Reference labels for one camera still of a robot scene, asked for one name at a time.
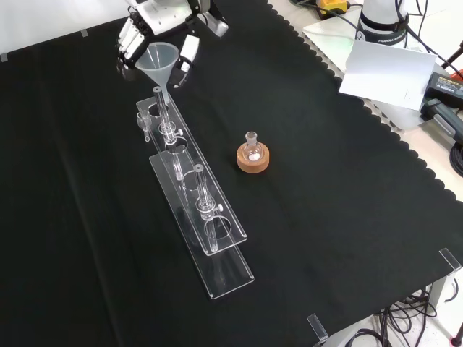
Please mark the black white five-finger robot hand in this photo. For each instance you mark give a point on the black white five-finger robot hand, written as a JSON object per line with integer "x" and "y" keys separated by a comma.
{"x": 159, "y": 18}

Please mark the translucent plastic funnel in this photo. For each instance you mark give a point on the translucent plastic funnel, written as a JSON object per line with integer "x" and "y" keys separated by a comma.
{"x": 155, "y": 59}

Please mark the clear acrylic funnel stand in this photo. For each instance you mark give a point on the clear acrylic funnel stand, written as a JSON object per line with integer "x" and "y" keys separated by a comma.
{"x": 231, "y": 274}

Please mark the grey tape strip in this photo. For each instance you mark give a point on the grey tape strip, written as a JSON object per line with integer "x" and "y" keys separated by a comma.
{"x": 84, "y": 33}
{"x": 3, "y": 57}

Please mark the small glass round-bottom flask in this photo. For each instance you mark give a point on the small glass round-bottom flask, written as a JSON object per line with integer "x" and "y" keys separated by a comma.
{"x": 252, "y": 150}

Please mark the yellow stop button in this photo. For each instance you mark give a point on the yellow stop button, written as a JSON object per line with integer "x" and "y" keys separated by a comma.
{"x": 332, "y": 5}

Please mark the pale board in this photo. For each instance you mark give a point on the pale board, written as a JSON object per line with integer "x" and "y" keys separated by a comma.
{"x": 387, "y": 72}

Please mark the black bench cloth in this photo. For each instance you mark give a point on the black bench cloth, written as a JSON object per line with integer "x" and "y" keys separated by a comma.
{"x": 325, "y": 217}

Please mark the black power adapter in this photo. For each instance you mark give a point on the black power adapter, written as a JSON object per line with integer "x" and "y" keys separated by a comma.
{"x": 446, "y": 85}

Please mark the black red tripod leg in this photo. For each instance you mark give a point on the black red tripod leg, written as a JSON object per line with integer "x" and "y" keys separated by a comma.
{"x": 454, "y": 54}

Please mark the clear plastic cloth clip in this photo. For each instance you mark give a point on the clear plastic cloth clip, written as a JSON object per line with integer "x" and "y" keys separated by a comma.
{"x": 450, "y": 260}
{"x": 317, "y": 327}

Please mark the silver bench leg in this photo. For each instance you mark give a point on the silver bench leg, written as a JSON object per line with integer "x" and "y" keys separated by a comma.
{"x": 439, "y": 296}

